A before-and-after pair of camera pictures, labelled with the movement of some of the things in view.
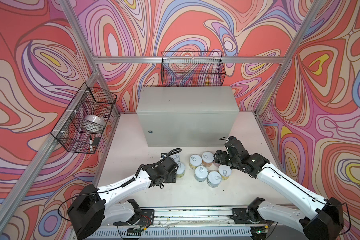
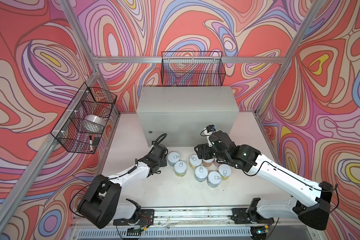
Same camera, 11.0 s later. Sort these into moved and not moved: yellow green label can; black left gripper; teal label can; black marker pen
Moved: black left gripper
Not moved: black marker pen; teal label can; yellow green label can
